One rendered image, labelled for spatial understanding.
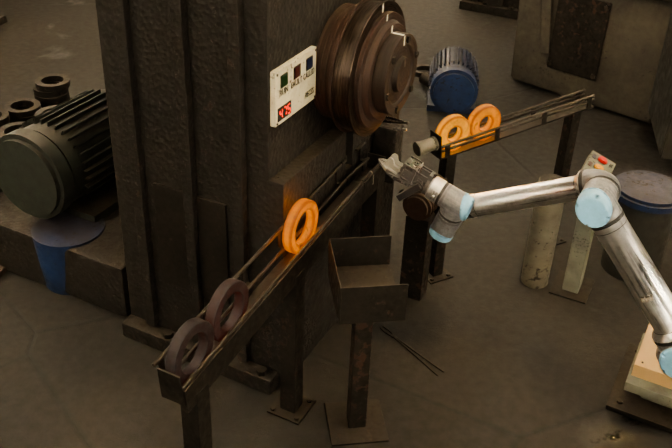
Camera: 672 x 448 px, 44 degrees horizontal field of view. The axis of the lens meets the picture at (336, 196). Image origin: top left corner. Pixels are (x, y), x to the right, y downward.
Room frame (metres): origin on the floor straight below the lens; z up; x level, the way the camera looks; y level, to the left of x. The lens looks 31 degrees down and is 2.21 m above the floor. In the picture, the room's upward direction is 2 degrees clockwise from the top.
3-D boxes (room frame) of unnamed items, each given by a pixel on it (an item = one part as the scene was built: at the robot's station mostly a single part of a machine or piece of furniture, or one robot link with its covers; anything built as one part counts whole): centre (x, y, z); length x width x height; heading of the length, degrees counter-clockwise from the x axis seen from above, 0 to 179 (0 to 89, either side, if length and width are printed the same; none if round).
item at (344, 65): (2.70, -0.10, 1.11); 0.47 x 0.06 x 0.47; 154
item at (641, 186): (3.16, -1.36, 0.21); 0.32 x 0.32 x 0.43
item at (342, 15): (2.73, -0.03, 1.11); 0.47 x 0.10 x 0.47; 154
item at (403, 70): (2.65, -0.19, 1.11); 0.28 x 0.06 x 0.28; 154
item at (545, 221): (3.02, -0.90, 0.26); 0.12 x 0.12 x 0.52
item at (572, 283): (2.99, -1.06, 0.31); 0.24 x 0.16 x 0.62; 154
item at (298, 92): (2.44, 0.15, 1.15); 0.26 x 0.02 x 0.18; 154
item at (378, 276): (2.11, -0.10, 0.36); 0.26 x 0.20 x 0.72; 9
